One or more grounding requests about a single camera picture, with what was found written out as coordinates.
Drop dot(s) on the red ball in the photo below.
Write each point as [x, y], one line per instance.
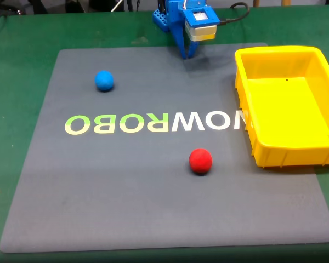
[200, 161]

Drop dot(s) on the blue ball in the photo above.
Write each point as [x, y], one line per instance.
[104, 80]

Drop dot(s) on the yellow plastic bin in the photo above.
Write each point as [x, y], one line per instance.
[288, 109]

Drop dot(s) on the wooden furniture leg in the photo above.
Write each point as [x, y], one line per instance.
[256, 2]
[284, 2]

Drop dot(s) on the gray mat with NOWROBO print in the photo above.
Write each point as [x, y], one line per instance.
[126, 178]

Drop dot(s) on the silver camera box, blue mount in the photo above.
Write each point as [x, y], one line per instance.
[201, 24]

